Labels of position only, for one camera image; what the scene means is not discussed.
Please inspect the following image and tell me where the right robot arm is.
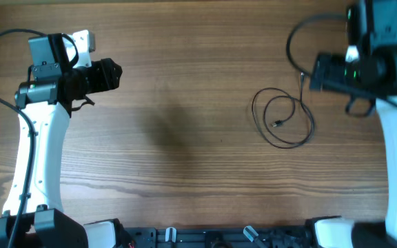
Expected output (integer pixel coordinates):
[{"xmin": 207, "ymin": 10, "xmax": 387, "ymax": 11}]
[{"xmin": 310, "ymin": 1, "xmax": 397, "ymax": 247}]

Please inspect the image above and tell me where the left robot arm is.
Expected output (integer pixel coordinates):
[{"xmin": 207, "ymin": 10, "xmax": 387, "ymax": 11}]
[{"xmin": 0, "ymin": 30, "xmax": 134, "ymax": 247}]

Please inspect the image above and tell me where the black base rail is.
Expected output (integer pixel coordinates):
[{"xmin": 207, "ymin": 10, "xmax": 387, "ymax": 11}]
[{"xmin": 125, "ymin": 226, "xmax": 313, "ymax": 248}]

